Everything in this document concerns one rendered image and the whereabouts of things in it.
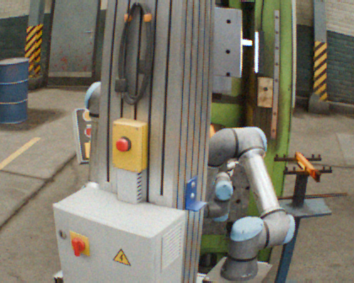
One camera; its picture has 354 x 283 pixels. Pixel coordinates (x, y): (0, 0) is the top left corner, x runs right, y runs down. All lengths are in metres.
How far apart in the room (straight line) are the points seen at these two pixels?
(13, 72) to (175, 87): 5.71
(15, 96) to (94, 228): 5.76
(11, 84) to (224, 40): 4.64
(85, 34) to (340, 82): 4.63
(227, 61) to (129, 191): 1.46
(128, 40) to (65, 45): 8.05
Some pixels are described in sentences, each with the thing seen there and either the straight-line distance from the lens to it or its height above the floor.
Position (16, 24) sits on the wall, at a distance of 10.04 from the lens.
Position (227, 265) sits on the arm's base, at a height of 0.87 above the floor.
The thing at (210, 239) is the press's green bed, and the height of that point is 0.43.
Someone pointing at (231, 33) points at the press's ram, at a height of 1.62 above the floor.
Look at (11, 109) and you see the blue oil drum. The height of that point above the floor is 0.22.
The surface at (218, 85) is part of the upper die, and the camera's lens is 2.91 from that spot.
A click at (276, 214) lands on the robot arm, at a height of 1.06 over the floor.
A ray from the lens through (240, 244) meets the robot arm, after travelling 1.90.
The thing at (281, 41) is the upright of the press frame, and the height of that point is 1.59.
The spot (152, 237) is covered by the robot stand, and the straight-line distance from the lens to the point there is 1.38.
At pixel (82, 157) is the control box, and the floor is 0.98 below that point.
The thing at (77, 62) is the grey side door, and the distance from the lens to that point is 9.49.
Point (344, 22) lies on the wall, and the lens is 8.85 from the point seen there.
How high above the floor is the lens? 1.86
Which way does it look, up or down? 17 degrees down
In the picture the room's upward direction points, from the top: 3 degrees clockwise
